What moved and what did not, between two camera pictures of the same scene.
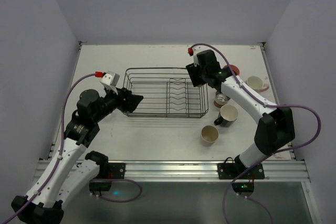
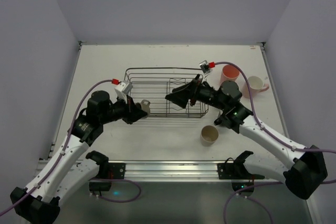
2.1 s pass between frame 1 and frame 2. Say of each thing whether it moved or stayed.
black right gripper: moved
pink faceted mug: stayed
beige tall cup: stayed
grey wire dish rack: stayed
